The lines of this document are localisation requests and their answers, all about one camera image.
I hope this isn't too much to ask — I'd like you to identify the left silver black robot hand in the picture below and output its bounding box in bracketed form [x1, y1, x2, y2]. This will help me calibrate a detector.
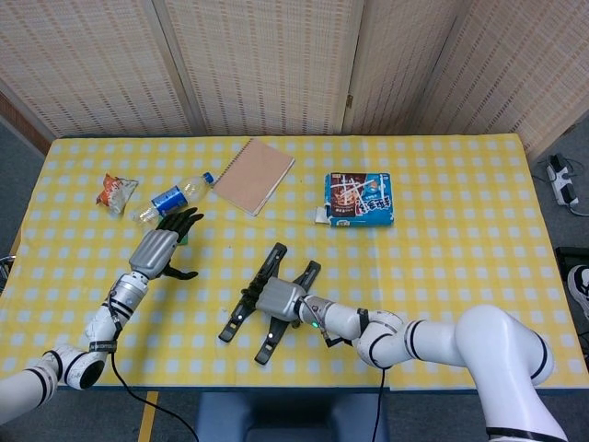
[128, 206, 206, 281]

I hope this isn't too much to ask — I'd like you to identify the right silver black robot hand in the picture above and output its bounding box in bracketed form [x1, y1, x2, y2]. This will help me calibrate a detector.
[241, 273, 307, 323]

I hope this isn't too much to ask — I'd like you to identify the black folding laptop stand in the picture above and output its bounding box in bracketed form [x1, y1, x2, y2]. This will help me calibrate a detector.
[217, 242, 322, 367]

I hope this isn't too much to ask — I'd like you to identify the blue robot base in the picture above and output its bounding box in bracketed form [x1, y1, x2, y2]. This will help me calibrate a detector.
[192, 390, 390, 442]

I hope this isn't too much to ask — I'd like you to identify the clear bottle with blue label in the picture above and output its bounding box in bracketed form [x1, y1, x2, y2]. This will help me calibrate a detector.
[127, 171, 216, 227]

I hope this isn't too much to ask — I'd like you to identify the crumpled orange white snack bag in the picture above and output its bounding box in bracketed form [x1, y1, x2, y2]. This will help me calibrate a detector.
[95, 172, 140, 216]

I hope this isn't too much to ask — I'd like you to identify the brown spiral notebook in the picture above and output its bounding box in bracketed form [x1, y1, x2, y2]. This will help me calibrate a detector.
[211, 136, 296, 217]

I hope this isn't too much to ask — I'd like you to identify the blue brown snack box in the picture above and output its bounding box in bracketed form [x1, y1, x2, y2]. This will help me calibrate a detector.
[315, 171, 396, 228]

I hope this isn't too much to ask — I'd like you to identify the yellow white checked tablecloth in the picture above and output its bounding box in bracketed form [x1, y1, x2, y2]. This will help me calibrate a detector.
[8, 133, 549, 392]

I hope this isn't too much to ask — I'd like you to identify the woven folding screen panel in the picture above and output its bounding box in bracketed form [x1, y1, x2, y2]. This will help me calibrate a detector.
[154, 0, 364, 137]
[0, 0, 194, 139]
[413, 0, 589, 157]
[342, 0, 466, 135]

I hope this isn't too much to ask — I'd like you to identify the black white sneaker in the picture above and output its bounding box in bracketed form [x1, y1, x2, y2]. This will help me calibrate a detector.
[565, 263, 589, 321]

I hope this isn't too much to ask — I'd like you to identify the white power strip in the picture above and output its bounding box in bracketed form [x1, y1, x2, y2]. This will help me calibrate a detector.
[545, 154, 581, 207]

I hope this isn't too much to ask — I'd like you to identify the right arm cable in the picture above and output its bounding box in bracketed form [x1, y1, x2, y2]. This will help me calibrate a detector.
[303, 298, 387, 442]

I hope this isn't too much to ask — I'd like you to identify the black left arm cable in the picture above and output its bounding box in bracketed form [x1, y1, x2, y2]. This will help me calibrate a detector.
[87, 289, 203, 442]

